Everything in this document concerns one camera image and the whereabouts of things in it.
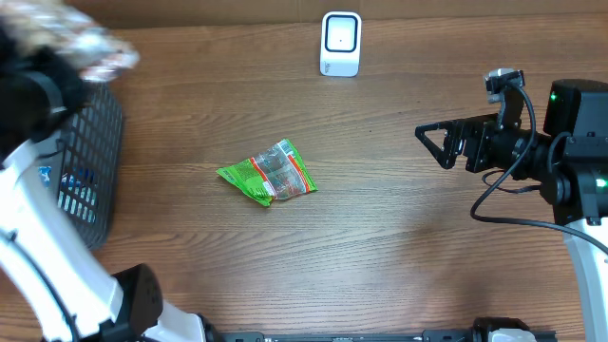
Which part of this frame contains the white barcode scanner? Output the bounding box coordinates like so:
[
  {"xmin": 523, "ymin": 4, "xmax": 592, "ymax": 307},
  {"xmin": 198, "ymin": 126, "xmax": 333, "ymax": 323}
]
[{"xmin": 319, "ymin": 11, "xmax": 362, "ymax": 78}]

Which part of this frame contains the green clear snack packet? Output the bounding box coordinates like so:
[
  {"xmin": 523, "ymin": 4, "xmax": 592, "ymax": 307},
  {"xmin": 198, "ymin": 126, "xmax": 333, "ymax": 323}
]
[{"xmin": 217, "ymin": 139, "xmax": 318, "ymax": 207}]

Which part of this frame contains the mint green wipes packet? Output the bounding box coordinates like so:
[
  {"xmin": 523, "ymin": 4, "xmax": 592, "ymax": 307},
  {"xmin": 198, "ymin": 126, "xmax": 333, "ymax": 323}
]
[{"xmin": 58, "ymin": 186, "xmax": 98, "ymax": 223}]

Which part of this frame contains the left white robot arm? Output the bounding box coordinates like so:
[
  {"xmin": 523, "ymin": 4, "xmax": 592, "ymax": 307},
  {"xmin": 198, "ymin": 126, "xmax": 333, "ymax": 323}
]
[{"xmin": 1, "ymin": 28, "xmax": 222, "ymax": 341}]

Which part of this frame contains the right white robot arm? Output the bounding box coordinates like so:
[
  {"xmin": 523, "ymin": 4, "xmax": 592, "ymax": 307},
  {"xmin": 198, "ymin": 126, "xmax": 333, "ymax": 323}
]
[{"xmin": 415, "ymin": 71, "xmax": 607, "ymax": 341}]

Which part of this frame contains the beige nut snack pouch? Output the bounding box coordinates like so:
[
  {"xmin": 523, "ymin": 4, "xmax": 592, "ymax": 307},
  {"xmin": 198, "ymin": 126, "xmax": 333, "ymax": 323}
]
[{"xmin": 1, "ymin": 0, "xmax": 140, "ymax": 83}]

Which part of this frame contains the blue Oreo cookie packet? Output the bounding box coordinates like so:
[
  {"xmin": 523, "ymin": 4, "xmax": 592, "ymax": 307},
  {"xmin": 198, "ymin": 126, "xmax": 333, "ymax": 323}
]
[{"xmin": 38, "ymin": 165, "xmax": 89, "ymax": 194}]

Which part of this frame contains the grey plastic mesh basket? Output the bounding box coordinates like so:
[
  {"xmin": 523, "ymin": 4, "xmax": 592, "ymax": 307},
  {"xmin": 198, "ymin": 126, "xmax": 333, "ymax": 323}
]
[{"xmin": 35, "ymin": 84, "xmax": 124, "ymax": 250}]

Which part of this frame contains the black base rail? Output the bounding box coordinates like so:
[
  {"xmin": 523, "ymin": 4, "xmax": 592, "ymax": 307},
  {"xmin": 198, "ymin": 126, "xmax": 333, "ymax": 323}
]
[{"xmin": 204, "ymin": 317, "xmax": 558, "ymax": 342}]

